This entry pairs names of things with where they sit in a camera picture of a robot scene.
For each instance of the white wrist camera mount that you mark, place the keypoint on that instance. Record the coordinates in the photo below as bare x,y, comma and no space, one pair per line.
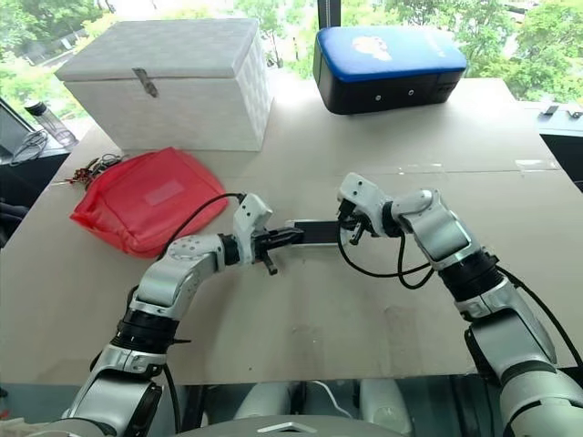
250,218
362,191

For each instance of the red mesh bag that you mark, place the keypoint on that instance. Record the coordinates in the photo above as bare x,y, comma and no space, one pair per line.
136,200

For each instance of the dark laptop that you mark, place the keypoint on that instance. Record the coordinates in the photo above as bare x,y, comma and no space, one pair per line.
7,132

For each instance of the white woven storage box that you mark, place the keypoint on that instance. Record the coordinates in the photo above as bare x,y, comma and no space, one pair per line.
159,86

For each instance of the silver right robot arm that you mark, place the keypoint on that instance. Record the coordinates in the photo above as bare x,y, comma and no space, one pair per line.
455,236

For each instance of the black eyeglasses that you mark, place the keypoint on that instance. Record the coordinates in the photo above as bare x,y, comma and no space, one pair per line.
27,145

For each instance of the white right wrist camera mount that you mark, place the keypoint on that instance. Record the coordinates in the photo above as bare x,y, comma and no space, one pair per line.
362,191

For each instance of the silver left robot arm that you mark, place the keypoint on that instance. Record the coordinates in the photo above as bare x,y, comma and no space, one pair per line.
177,273

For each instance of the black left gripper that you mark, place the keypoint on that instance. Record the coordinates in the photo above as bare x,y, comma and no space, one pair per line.
260,246

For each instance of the blue and black case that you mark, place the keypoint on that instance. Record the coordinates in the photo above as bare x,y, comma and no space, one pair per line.
387,68

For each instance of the small black desk item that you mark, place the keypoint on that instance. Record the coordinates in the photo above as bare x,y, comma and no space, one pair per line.
576,114
549,111

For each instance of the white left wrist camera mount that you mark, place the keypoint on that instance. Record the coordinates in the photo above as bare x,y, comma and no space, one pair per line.
250,218

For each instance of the clear tape strip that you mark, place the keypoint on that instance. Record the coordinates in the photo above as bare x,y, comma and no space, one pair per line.
419,168
536,165

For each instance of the white smartphone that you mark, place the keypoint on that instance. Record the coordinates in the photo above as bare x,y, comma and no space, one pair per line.
319,232

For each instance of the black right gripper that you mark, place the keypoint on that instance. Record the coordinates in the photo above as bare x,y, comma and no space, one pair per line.
366,224

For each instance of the clear water bottle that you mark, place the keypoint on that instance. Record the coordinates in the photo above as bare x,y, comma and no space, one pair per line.
50,125

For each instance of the grey robot torso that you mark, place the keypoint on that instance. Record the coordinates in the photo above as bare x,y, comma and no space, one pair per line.
291,428

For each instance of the white rounded shape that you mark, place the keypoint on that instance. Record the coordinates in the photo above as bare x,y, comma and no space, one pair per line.
262,403
385,405

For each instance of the black side table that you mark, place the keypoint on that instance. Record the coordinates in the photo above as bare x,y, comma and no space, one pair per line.
32,175

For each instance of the dark window pillar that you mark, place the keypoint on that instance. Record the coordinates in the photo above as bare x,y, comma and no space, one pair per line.
330,13

